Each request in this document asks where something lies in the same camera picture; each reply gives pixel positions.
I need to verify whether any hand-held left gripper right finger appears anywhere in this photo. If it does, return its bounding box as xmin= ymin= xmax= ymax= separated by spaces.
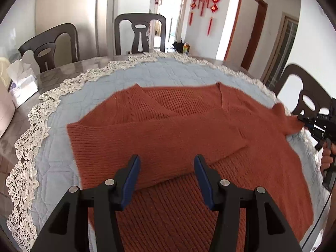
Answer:
xmin=194 ymin=154 xmax=302 ymax=252

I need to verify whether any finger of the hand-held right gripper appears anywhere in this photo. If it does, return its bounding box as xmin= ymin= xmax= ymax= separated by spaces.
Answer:
xmin=297 ymin=114 xmax=319 ymax=127

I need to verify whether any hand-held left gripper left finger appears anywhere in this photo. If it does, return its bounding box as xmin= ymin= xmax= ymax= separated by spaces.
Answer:
xmin=31 ymin=154 xmax=141 ymax=252

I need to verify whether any rust orange knitted sweater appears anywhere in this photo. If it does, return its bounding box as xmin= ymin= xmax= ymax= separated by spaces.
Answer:
xmin=66 ymin=82 xmax=315 ymax=252

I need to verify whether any person's right hand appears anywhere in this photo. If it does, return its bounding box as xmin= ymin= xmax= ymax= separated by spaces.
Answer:
xmin=321 ymin=143 xmax=336 ymax=173

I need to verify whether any dark wooden chair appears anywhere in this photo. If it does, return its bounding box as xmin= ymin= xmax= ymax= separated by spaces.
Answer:
xmin=114 ymin=13 xmax=167 ymax=55
xmin=18 ymin=23 xmax=80 ymax=73
xmin=273 ymin=63 xmax=336 ymax=126

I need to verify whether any grey glazed door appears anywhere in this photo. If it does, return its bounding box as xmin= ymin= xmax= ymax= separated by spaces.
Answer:
xmin=261 ymin=12 xmax=300 ymax=90

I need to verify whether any blue quilted lace-edged mat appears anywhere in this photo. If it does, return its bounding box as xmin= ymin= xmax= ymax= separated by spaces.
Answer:
xmin=7 ymin=50 xmax=315 ymax=252

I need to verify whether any white tissue box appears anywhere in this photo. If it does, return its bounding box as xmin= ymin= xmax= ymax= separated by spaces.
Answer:
xmin=6 ymin=59 xmax=39 ymax=109

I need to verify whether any pale pink box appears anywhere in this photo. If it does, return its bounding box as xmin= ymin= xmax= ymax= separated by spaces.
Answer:
xmin=0 ymin=57 xmax=16 ymax=138

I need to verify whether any black cable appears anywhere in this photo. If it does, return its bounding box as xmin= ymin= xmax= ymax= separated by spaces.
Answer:
xmin=301 ymin=189 xmax=332 ymax=251

